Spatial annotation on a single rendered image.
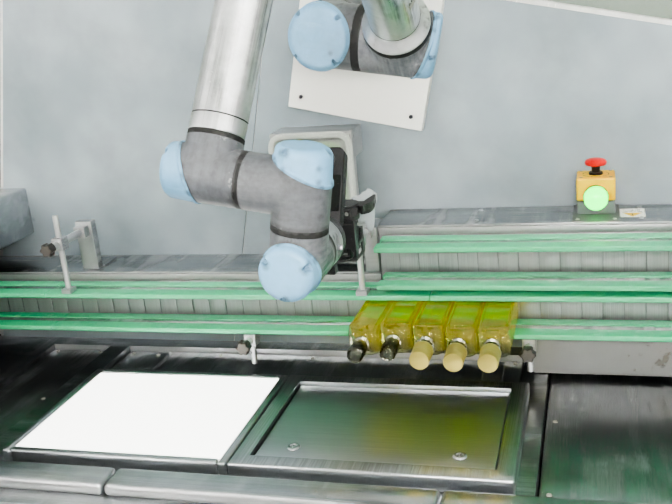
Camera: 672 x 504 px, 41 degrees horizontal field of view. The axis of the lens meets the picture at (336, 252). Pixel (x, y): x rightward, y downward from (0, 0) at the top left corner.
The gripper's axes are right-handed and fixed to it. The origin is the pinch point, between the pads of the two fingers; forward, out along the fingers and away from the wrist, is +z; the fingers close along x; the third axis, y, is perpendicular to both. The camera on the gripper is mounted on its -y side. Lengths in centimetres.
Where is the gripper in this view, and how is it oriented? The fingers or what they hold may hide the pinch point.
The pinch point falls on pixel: (352, 191)
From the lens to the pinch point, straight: 143.1
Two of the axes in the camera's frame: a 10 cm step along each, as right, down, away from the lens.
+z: 2.6, -3.1, 9.1
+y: 0.9, 9.5, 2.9
